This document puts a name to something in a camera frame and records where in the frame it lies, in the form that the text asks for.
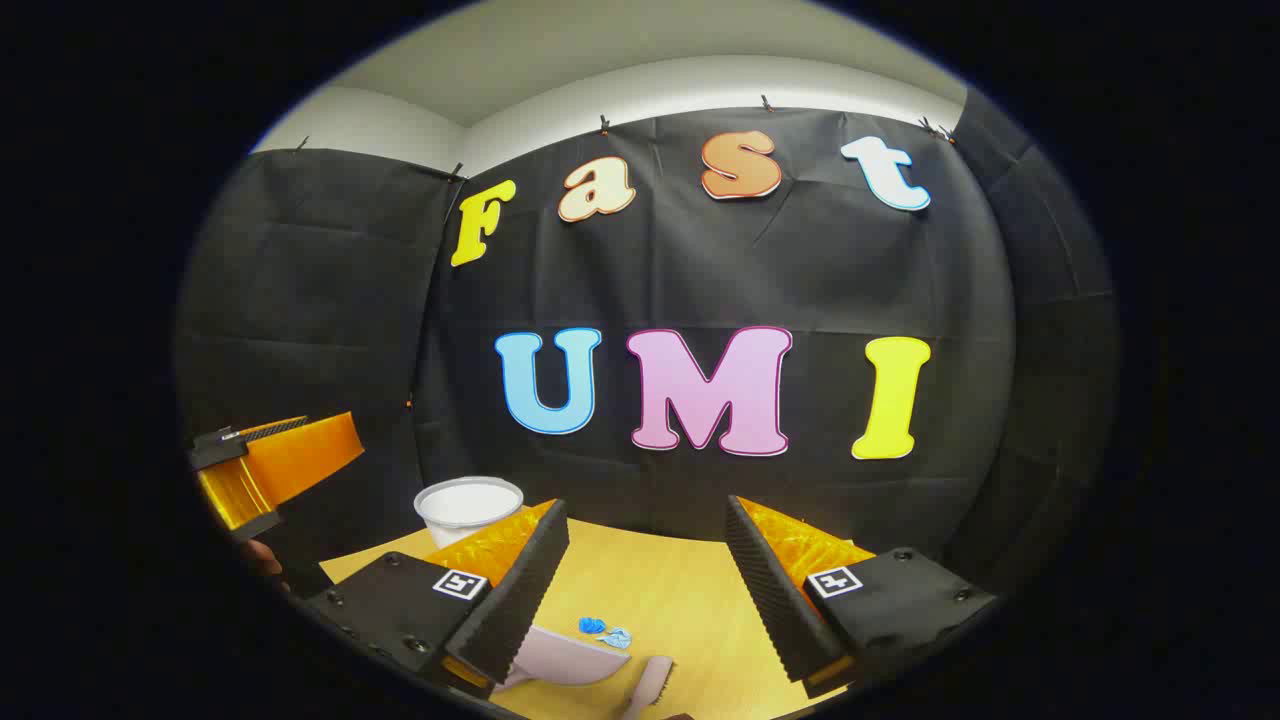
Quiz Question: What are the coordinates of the white ribbed garbage bin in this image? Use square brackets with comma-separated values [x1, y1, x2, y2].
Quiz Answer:
[413, 476, 525, 549]

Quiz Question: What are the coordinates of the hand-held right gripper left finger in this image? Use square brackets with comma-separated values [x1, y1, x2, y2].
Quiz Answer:
[300, 498, 571, 699]

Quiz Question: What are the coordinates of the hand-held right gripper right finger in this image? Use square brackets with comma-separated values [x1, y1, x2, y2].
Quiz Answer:
[725, 495, 1001, 699]

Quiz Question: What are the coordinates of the small lilac broom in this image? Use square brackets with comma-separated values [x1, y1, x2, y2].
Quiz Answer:
[618, 655, 676, 720]

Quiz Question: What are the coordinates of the wooden desktop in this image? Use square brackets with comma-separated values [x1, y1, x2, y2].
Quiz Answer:
[318, 518, 851, 720]

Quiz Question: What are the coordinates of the small lilac dustpan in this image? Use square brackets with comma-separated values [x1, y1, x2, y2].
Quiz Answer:
[497, 624, 633, 693]

